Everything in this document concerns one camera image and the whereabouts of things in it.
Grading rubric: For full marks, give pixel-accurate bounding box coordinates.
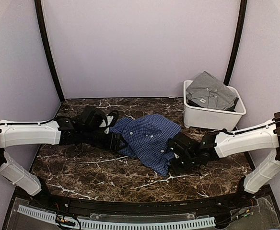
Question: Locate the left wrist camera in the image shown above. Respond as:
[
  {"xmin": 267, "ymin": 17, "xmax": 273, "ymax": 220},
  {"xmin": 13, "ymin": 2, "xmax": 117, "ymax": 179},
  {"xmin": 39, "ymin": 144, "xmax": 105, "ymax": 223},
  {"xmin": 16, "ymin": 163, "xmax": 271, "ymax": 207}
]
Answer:
[{"xmin": 99, "ymin": 110, "xmax": 119, "ymax": 134}]

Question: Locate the right black frame post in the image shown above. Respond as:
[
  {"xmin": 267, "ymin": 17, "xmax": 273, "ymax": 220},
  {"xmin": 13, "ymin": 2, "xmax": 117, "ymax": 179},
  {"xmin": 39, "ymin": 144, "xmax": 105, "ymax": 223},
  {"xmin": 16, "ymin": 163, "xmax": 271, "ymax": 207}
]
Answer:
[{"xmin": 223, "ymin": 0, "xmax": 247, "ymax": 86}]

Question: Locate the white slotted cable duct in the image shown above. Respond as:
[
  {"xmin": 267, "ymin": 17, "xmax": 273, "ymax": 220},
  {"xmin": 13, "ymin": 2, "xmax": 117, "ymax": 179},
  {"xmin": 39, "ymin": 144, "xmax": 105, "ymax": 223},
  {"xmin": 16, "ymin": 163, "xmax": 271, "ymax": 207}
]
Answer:
[{"xmin": 17, "ymin": 205, "xmax": 216, "ymax": 230}]

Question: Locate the black curved front rail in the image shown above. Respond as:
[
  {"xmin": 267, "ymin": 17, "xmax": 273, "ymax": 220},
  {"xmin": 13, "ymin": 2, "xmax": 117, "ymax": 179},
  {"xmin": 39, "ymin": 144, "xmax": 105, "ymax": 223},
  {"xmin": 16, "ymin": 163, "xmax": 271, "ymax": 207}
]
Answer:
[{"xmin": 27, "ymin": 193, "xmax": 257, "ymax": 217}]

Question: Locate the left black frame post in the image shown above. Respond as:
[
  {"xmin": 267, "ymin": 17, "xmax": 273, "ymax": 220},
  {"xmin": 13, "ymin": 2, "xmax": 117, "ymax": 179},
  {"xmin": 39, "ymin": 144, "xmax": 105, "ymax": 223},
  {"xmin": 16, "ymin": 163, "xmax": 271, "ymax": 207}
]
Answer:
[{"xmin": 34, "ymin": 0, "xmax": 65, "ymax": 104}]

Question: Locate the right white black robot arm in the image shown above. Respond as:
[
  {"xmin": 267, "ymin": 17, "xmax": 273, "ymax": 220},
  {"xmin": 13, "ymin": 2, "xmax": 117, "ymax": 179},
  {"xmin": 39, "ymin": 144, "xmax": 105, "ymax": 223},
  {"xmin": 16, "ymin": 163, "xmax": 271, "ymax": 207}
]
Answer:
[{"xmin": 168, "ymin": 112, "xmax": 280, "ymax": 208}]

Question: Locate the grey folded shirt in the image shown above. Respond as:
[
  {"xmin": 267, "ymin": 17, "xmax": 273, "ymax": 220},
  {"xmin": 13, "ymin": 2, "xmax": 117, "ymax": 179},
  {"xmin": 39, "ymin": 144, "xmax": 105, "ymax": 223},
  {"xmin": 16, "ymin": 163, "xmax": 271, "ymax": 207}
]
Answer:
[{"xmin": 186, "ymin": 71, "xmax": 239, "ymax": 112}]

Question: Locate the black frame post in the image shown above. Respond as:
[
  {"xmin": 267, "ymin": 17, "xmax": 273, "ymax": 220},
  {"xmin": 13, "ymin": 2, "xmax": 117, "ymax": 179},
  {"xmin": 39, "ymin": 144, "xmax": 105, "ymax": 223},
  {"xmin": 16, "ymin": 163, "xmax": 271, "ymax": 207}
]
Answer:
[
  {"xmin": 34, "ymin": 0, "xmax": 65, "ymax": 104},
  {"xmin": 223, "ymin": 0, "xmax": 247, "ymax": 86}
]

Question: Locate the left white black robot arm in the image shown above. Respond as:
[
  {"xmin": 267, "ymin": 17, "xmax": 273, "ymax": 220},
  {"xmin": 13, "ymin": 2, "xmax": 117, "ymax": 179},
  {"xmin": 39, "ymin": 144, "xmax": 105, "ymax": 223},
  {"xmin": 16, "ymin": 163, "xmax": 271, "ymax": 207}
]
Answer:
[{"xmin": 0, "ymin": 106, "xmax": 128, "ymax": 209}]

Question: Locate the clear acrylic plate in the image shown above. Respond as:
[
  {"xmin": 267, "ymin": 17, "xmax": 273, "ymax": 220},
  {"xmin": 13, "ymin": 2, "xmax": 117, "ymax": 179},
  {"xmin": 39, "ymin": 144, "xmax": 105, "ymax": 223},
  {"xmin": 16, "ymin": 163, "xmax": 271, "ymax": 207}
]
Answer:
[{"xmin": 89, "ymin": 213, "xmax": 197, "ymax": 223}]

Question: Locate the white plastic bin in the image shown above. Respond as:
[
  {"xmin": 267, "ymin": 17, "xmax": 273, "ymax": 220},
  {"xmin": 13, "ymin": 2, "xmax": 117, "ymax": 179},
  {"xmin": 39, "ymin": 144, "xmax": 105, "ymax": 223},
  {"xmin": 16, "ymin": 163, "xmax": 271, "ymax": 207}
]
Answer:
[{"xmin": 183, "ymin": 80, "xmax": 246, "ymax": 131}]

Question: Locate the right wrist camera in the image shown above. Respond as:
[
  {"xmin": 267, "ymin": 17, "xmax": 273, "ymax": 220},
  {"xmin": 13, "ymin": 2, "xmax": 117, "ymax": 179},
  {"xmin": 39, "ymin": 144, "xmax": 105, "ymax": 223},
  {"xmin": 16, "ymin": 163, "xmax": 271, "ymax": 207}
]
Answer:
[{"xmin": 168, "ymin": 141, "xmax": 186, "ymax": 159}]

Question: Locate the blue checked long sleeve shirt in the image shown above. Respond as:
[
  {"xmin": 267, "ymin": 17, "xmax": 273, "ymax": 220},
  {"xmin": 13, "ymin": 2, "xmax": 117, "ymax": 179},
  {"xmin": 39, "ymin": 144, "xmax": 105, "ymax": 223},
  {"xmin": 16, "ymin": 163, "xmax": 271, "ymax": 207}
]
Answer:
[{"xmin": 109, "ymin": 114, "xmax": 181, "ymax": 176}]

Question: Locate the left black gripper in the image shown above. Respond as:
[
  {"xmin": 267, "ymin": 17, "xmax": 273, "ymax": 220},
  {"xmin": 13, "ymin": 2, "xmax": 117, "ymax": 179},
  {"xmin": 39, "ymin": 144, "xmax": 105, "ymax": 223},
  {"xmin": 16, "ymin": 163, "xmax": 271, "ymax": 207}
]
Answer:
[{"xmin": 81, "ymin": 128, "xmax": 128, "ymax": 151}]

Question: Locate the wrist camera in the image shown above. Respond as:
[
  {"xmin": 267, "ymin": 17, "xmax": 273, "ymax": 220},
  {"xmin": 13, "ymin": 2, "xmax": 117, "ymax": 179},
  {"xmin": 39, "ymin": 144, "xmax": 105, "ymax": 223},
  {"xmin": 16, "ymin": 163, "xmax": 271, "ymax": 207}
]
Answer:
[
  {"xmin": 99, "ymin": 110, "xmax": 119, "ymax": 134},
  {"xmin": 168, "ymin": 141, "xmax": 186, "ymax": 159}
]

